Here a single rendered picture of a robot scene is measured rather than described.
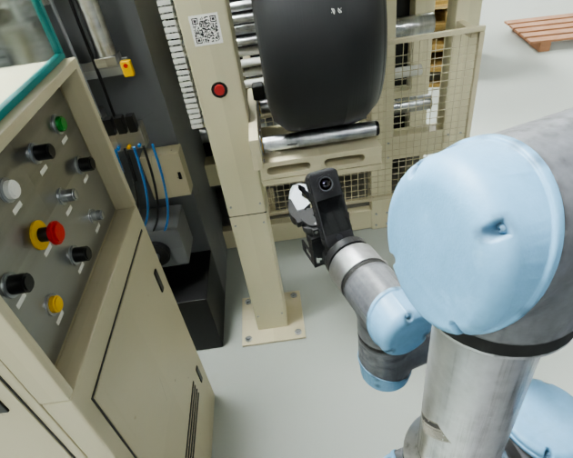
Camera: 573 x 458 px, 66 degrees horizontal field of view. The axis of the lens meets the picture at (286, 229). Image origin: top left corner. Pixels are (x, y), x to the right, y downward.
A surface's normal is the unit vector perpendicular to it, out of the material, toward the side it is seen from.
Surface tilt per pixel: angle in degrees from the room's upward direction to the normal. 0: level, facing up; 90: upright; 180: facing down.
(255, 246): 90
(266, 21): 78
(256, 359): 0
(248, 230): 90
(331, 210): 59
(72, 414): 90
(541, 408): 7
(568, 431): 7
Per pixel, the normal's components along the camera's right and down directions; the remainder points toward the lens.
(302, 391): -0.12, -0.78
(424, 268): -0.94, 0.21
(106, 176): 0.07, 0.61
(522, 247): 0.20, 0.10
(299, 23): 0.04, 0.40
